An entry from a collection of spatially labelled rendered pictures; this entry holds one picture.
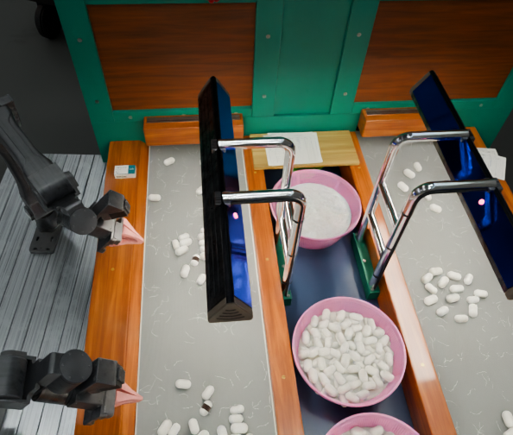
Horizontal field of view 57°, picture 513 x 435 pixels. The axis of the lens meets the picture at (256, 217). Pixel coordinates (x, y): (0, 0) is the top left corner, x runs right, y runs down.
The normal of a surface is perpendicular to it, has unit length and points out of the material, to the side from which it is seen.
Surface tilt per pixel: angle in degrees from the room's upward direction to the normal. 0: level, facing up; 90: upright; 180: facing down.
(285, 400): 0
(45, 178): 18
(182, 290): 0
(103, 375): 40
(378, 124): 90
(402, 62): 90
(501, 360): 0
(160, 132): 90
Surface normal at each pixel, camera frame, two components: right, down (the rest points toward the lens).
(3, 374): 0.34, -0.61
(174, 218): 0.04, -0.61
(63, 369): 0.67, -0.52
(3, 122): 0.25, -0.40
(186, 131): 0.11, 0.79
